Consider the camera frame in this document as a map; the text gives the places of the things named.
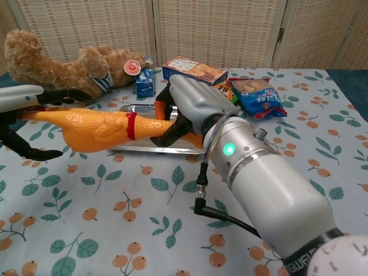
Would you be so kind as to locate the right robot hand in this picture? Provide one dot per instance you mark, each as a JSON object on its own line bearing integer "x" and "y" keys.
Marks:
{"x": 198, "y": 100}

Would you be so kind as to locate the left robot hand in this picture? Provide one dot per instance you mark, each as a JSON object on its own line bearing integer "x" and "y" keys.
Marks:
{"x": 20, "y": 96}

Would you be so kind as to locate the yellow rubber chicken toy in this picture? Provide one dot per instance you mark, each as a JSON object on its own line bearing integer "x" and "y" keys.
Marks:
{"x": 86, "y": 126}

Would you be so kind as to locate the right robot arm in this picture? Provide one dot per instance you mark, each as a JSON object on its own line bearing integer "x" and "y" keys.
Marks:
{"x": 273, "y": 187}

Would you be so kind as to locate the stainless steel tray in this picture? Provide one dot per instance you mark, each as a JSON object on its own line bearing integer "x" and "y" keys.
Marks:
{"x": 149, "y": 149}

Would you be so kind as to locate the green snack packet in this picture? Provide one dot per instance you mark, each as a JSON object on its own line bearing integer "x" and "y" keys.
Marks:
{"x": 229, "y": 93}

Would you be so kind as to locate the blue orange biscuit box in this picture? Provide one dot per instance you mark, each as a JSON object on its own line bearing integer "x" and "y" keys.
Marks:
{"x": 195, "y": 69}

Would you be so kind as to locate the brown teddy bear plush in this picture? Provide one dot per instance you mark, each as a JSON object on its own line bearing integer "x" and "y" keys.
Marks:
{"x": 57, "y": 69}

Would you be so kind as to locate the blue milk carton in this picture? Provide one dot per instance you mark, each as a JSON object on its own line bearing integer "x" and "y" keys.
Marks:
{"x": 145, "y": 83}

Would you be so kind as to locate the blue snack bag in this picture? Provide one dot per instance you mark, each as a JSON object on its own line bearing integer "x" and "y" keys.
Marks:
{"x": 264, "y": 99}

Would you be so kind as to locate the woven folding screen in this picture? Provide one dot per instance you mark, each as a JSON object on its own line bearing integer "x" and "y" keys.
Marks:
{"x": 215, "y": 28}

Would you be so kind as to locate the red round hang tag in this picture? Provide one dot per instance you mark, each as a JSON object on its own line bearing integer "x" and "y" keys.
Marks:
{"x": 132, "y": 67}

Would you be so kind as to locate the floral leaf tablecloth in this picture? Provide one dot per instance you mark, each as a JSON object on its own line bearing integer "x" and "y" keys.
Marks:
{"x": 115, "y": 215}

